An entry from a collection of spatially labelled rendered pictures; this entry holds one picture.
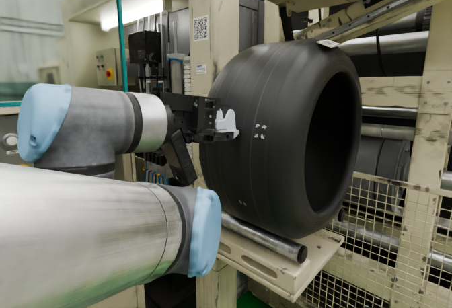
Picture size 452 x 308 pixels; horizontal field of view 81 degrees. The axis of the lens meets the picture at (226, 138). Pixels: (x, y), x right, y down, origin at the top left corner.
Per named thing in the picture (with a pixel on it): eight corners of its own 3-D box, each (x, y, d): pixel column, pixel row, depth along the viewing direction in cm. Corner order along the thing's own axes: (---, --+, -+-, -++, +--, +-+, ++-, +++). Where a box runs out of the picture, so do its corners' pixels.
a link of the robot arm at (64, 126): (13, 164, 33) (11, 83, 33) (111, 156, 42) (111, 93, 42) (32, 173, 27) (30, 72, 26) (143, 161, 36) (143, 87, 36)
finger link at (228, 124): (251, 110, 56) (220, 107, 49) (248, 138, 56) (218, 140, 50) (239, 109, 58) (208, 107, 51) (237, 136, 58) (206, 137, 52)
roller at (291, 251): (215, 208, 93) (209, 220, 92) (208, 203, 90) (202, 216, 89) (309, 248, 70) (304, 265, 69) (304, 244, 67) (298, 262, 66)
